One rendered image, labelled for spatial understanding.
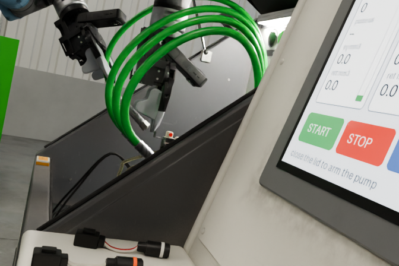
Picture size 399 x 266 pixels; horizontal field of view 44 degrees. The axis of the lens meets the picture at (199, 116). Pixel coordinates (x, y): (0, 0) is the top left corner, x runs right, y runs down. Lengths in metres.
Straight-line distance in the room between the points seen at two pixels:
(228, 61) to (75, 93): 6.24
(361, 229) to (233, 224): 0.23
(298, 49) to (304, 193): 0.23
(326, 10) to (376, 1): 0.11
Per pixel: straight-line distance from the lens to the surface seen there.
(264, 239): 0.54
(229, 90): 1.41
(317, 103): 0.55
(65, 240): 0.67
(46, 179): 1.11
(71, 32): 1.20
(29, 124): 7.55
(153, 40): 0.86
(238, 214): 0.61
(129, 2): 7.74
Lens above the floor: 1.20
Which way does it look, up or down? 3 degrees down
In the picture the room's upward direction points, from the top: 12 degrees clockwise
